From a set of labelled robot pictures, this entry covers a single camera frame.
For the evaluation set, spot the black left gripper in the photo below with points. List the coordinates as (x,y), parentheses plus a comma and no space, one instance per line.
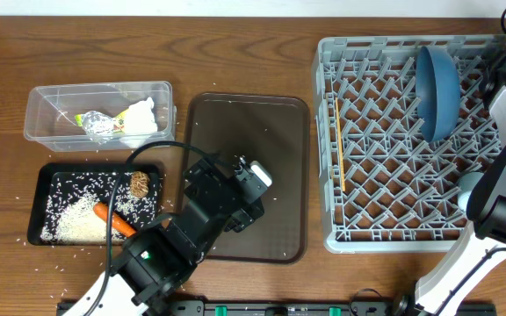
(209,168)

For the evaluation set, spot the white tissue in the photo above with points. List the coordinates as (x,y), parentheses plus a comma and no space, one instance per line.
(139,123)

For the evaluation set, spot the orange carrot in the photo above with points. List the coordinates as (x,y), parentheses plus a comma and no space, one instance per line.
(101,210)

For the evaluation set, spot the yellow snack wrapper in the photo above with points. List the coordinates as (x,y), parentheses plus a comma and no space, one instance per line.
(119,122)

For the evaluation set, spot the dark blue plate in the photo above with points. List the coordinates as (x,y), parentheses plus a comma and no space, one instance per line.
(437,87)

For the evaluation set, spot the light blue cup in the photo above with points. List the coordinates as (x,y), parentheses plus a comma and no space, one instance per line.
(466,184)

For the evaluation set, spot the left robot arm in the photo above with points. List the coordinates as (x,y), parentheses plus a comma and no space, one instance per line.
(159,258)

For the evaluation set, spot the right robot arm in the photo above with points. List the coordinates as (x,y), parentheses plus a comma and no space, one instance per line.
(482,245)

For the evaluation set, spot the black waste bin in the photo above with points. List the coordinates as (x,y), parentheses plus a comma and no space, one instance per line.
(47,172)

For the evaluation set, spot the grey dishwasher rack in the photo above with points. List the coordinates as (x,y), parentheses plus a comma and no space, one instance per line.
(401,191)

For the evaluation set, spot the brown serving tray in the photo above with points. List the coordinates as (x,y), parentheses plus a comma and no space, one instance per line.
(273,131)

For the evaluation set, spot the crumpled silver foil ball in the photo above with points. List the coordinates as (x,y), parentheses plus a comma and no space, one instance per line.
(98,126)

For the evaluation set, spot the white rice pile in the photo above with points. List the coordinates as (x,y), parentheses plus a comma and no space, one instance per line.
(69,218)

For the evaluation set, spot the wooden chopstick right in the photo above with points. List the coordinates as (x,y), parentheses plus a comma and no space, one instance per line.
(342,180)

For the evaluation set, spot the wooden chopstick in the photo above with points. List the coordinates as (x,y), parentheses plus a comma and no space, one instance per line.
(342,180)
(337,119)

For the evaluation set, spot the wooden chopstick left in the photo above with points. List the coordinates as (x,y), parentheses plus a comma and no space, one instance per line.
(337,119)

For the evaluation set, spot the clear plastic bin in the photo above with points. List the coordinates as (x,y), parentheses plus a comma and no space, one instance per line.
(50,112)

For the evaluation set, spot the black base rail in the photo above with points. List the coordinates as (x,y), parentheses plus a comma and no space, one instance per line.
(376,307)

